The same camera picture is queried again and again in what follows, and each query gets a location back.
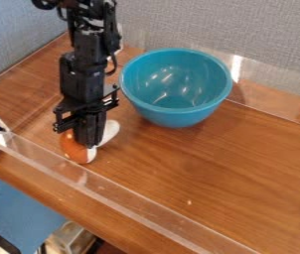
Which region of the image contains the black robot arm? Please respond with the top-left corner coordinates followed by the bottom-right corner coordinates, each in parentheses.
top-left (30, 0), bottom-right (120, 148)

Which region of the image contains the black object at bottom left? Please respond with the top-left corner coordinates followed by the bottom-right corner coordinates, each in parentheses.
top-left (0, 229), bottom-right (22, 254)

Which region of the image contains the metal frame under table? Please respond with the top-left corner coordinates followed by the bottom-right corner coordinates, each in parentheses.
top-left (34, 221), bottom-right (96, 254)

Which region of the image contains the blue plastic bowl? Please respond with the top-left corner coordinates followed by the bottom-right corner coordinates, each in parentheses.
top-left (119, 48), bottom-right (231, 128)

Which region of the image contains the clear acrylic front barrier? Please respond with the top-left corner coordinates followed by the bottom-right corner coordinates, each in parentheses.
top-left (0, 132), bottom-right (257, 254)

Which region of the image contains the brown and white toy mushroom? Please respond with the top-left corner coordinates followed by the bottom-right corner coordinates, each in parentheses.
top-left (60, 120), bottom-right (120, 165)

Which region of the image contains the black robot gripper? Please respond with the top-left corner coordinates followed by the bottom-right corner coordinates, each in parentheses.
top-left (53, 53), bottom-right (119, 148)

